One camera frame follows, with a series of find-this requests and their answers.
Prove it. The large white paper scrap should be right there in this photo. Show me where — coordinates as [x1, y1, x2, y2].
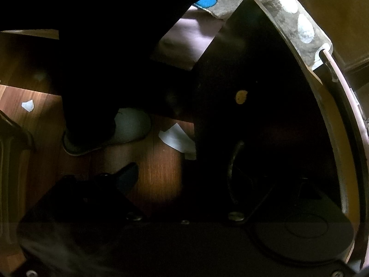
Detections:
[158, 123, 197, 160]

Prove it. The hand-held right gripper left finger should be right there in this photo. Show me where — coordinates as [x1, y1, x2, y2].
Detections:
[62, 162, 145, 223]

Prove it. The small white paper scrap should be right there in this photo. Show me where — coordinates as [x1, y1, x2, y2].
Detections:
[21, 99, 36, 113]

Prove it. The person's dark trouser leg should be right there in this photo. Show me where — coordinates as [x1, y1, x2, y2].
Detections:
[0, 0, 223, 151]

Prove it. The grey white slipper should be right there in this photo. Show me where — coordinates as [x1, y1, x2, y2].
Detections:
[62, 107, 152, 157]

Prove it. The brown wooden furniture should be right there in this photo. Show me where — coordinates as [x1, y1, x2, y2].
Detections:
[284, 0, 369, 90]

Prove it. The pink plastic tub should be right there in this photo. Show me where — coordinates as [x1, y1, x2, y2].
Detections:
[315, 46, 369, 269]

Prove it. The grey printed blanket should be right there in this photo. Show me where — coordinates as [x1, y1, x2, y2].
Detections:
[193, 0, 333, 70]

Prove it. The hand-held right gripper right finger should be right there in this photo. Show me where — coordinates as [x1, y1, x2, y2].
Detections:
[227, 141, 278, 223]

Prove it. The pink bed sheet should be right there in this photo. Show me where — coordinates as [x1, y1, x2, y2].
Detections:
[150, 8, 228, 70]

